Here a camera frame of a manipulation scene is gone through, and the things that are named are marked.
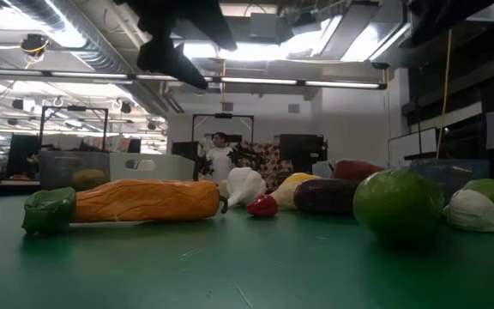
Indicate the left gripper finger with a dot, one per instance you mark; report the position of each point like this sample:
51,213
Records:
167,60
206,23

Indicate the tan garlic bulb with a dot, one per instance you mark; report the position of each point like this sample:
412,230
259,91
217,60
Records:
222,188

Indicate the orange carrot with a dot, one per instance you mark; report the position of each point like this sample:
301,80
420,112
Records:
148,199

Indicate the large white garlic bulb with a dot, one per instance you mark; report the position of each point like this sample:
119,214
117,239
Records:
245,186

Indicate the small red pepper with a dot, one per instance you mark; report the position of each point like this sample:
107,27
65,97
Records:
263,206

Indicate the cream garlic bulb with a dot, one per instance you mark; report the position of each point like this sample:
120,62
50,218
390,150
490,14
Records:
285,196

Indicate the small green pepper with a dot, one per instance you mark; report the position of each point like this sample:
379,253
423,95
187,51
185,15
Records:
50,211

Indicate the purple eggplant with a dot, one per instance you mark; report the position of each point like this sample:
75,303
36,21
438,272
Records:
324,196

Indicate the small white garlic bulb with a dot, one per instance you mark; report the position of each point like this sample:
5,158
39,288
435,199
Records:
474,212

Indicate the long ceiling light tube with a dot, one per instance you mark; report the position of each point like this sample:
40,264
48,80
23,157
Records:
88,74
257,80
152,77
341,84
11,71

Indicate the grey ceiling air box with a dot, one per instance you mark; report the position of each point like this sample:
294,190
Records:
264,26

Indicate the black monitor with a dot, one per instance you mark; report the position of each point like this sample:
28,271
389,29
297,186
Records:
184,150
20,154

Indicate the white plastic bin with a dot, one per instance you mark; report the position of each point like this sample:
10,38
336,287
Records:
161,168

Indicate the person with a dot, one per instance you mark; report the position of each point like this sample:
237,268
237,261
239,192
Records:
220,163

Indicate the flower patterned panel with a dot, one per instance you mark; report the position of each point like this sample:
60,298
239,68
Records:
275,167

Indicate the dark grey translucent bin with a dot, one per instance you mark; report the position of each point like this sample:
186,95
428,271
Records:
448,171
56,169

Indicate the black cabinet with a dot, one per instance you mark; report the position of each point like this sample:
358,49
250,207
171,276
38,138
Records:
303,150

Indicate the clear plastic bin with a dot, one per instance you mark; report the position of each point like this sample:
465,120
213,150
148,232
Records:
322,168

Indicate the green table mat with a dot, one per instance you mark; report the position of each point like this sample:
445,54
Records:
247,270

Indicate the long spiral air duct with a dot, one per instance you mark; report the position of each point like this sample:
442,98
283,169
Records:
84,38

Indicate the grey wall vent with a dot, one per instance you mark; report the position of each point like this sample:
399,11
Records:
227,106
293,108

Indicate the black robot station frame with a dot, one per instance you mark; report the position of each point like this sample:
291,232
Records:
223,115
73,108

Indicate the white board black frame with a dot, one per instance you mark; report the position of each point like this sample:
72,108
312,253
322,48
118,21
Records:
414,143

